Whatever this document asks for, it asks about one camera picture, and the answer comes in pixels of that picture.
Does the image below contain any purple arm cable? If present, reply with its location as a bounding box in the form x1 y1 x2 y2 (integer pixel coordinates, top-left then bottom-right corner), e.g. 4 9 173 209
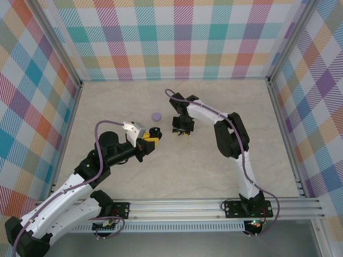
165 88 281 238
12 120 125 255

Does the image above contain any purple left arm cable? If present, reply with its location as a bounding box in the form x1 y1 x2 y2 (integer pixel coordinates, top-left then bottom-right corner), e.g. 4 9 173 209
12 120 125 255

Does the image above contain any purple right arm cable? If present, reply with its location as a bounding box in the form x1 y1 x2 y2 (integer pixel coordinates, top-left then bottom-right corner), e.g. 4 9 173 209
165 88 281 238

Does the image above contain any aluminium side rail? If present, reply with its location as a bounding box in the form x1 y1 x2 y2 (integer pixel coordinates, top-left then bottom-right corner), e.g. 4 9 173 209
266 80 309 198
49 81 84 191

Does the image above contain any aluminium frame post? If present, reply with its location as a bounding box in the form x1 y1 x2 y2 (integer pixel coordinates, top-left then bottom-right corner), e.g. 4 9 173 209
266 0 321 85
32 0 84 89

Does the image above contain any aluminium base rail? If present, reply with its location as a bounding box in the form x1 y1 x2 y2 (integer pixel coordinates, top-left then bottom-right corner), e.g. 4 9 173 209
61 197 325 221

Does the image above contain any small controller board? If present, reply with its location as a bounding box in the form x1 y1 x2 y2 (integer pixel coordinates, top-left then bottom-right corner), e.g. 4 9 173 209
242 219 266 233
92 218 118 232

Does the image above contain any white slotted cable duct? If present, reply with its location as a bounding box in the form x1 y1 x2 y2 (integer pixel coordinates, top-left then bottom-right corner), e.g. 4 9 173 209
63 223 246 234

